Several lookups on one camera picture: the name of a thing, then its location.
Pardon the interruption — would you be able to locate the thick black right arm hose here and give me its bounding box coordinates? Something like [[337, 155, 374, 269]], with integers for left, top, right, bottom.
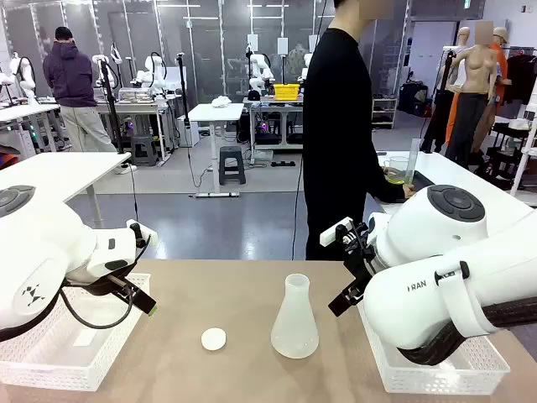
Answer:
[[394, 302, 537, 367]]

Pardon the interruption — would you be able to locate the yellow plastic crate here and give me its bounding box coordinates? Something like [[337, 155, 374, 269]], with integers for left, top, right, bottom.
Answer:
[[273, 83, 301, 101]]

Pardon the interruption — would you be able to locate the white shoe rack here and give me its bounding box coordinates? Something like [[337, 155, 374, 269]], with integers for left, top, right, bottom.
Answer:
[[372, 97, 399, 130]]

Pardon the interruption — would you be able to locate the white mannequin in black clothes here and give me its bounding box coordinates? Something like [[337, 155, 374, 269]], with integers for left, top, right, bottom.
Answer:
[[421, 27, 472, 154]]

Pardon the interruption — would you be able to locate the white standing desk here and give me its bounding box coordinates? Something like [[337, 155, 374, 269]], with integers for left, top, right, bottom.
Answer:
[[187, 102, 245, 198]]

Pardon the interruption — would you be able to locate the grey plastic step stool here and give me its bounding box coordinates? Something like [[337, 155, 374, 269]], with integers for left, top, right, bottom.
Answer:
[[218, 145, 248, 186], [130, 134, 159, 166]]

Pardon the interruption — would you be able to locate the person in black shirt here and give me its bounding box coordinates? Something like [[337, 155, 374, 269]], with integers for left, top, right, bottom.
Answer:
[[301, 0, 416, 261]]

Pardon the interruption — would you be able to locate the mannequin in orange clothes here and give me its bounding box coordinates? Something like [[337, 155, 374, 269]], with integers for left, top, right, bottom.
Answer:
[[488, 27, 512, 139]]

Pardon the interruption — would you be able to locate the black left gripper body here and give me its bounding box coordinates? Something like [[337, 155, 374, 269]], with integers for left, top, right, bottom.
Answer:
[[62, 262, 140, 297]]

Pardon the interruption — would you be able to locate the translucent plastic erlenmeyer flask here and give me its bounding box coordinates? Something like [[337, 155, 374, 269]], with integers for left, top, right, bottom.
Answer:
[[270, 273, 321, 360]]

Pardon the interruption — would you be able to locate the black tray with handle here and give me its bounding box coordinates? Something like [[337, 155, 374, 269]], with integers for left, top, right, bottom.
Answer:
[[413, 170, 435, 192]]

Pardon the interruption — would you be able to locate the beige bare-torso mannequin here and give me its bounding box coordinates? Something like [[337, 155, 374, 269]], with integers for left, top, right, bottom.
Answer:
[[445, 20, 500, 169]]

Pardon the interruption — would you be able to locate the person in purple hoodie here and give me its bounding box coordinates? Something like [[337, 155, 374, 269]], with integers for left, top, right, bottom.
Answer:
[[42, 26, 118, 153]]

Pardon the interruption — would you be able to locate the clear plastic graduated cylinder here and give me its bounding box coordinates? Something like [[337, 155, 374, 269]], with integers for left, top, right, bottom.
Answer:
[[404, 138, 420, 188]]

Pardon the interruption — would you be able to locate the white perforated plastic basket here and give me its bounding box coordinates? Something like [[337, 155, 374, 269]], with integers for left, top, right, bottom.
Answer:
[[0, 272, 152, 392], [356, 300, 512, 395]]

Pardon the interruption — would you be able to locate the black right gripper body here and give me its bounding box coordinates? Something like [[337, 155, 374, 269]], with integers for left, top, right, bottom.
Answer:
[[341, 228, 379, 291]]

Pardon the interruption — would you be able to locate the white round flask cap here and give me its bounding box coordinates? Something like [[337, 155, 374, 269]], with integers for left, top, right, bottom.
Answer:
[[201, 327, 227, 352]]

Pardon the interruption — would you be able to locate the clear plastic measuring beaker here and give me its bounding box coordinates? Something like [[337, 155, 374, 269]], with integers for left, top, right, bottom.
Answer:
[[383, 155, 410, 186]]

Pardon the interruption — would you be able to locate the thin black left gripper cable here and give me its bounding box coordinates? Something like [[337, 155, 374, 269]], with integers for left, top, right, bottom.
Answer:
[[60, 286, 138, 330]]

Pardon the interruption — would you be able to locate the dark luggage pile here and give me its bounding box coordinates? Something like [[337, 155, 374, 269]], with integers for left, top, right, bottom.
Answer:
[[398, 81, 430, 117]]

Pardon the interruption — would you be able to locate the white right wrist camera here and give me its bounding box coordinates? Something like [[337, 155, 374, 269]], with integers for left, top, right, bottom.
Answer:
[[319, 217, 354, 247]]

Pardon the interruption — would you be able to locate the person's right forearm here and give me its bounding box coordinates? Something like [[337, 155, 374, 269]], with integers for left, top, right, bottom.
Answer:
[[367, 184, 407, 205]]

